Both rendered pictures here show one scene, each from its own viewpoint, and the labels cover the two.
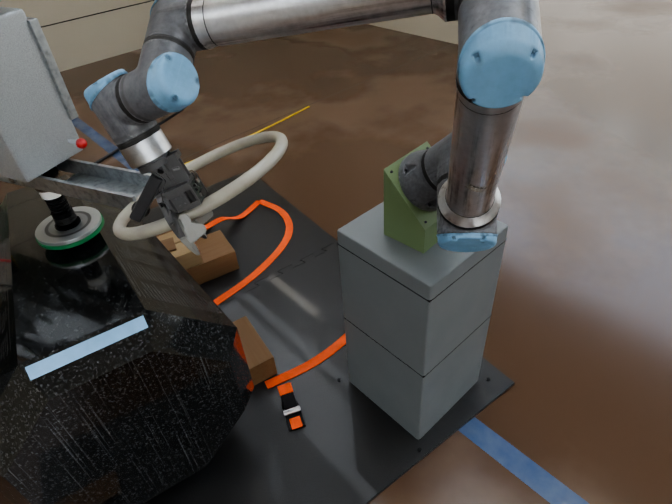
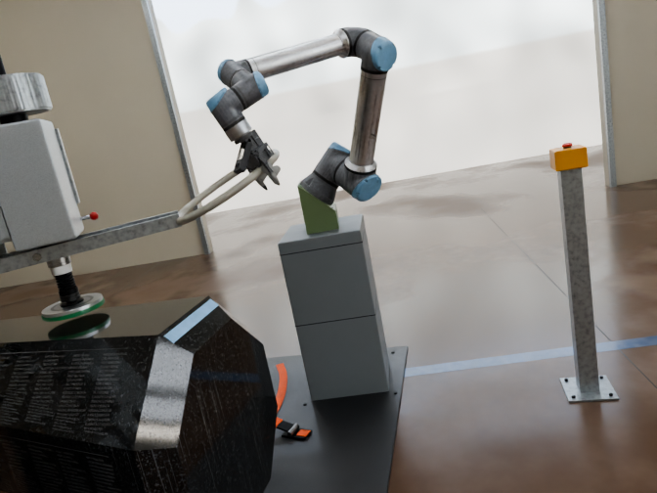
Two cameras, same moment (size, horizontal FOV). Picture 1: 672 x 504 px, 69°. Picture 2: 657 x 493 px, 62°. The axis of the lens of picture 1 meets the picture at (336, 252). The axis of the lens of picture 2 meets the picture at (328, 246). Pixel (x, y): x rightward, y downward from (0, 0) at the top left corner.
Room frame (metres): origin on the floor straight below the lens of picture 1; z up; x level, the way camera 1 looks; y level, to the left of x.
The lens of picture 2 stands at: (-0.71, 1.52, 1.38)
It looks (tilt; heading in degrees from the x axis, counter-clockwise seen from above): 13 degrees down; 317
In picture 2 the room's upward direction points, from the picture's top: 11 degrees counter-clockwise
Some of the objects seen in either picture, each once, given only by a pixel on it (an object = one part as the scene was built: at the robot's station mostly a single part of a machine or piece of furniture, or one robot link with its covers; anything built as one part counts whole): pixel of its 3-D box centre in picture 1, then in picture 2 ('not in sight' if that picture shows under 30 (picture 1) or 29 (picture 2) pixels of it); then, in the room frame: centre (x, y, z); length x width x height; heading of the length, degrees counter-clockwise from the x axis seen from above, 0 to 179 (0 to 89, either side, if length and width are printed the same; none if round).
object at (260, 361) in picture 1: (249, 349); not in sight; (1.47, 0.43, 0.07); 0.30 x 0.12 x 0.12; 29
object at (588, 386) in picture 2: not in sight; (578, 274); (0.20, -0.69, 0.54); 0.20 x 0.20 x 1.09; 33
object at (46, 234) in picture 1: (68, 225); (72, 304); (1.41, 0.91, 0.89); 0.21 x 0.21 x 0.01
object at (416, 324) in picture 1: (416, 315); (337, 305); (1.27, -0.29, 0.43); 0.50 x 0.50 x 0.85; 39
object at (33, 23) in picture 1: (46, 70); (58, 168); (1.47, 0.79, 1.38); 0.08 x 0.03 x 0.28; 62
